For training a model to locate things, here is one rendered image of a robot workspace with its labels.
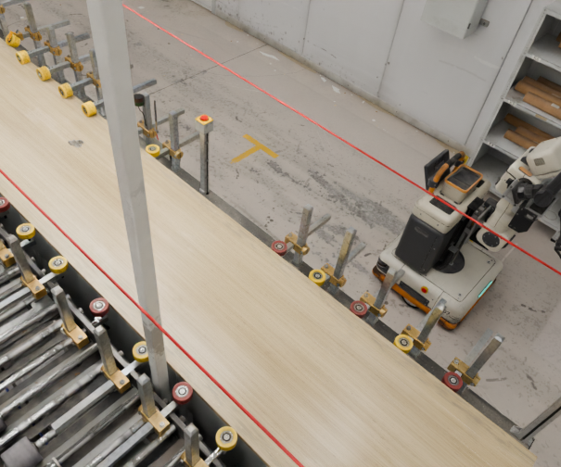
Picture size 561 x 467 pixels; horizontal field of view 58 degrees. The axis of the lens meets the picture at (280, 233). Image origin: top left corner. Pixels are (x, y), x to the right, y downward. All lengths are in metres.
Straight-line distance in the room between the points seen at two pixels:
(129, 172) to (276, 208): 2.80
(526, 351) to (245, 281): 2.10
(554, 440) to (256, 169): 2.84
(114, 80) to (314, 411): 1.47
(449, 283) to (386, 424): 1.55
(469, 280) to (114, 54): 2.90
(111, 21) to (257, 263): 1.61
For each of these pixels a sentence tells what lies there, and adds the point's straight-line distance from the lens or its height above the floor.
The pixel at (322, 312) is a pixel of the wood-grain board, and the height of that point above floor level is 0.90.
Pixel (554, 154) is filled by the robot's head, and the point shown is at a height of 1.38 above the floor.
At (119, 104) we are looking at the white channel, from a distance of 1.17.
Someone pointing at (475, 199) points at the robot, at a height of 0.80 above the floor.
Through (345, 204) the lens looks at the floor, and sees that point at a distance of 4.16.
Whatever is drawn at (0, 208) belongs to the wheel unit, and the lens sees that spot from 2.88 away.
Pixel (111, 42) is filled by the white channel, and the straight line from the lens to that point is 1.10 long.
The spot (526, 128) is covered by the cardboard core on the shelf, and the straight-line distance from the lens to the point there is 4.66.
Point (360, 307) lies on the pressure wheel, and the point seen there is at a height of 0.91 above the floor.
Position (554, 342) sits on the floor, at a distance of 3.96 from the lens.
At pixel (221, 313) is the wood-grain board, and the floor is 0.90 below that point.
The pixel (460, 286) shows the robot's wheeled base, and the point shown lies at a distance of 3.52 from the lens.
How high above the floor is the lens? 2.82
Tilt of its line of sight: 47 degrees down
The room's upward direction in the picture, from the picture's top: 9 degrees clockwise
